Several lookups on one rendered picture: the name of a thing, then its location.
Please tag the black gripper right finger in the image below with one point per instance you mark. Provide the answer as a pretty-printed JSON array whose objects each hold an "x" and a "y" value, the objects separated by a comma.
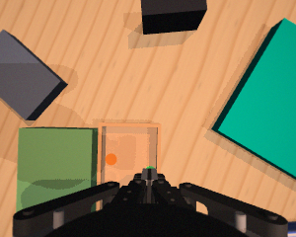
[{"x": 252, "y": 220}]

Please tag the green flat rectangular slab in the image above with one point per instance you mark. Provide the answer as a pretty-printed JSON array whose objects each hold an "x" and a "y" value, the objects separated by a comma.
[{"x": 260, "y": 115}]

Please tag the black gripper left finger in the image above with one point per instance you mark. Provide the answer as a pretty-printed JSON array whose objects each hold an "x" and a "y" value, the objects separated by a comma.
[{"x": 40, "y": 219}]

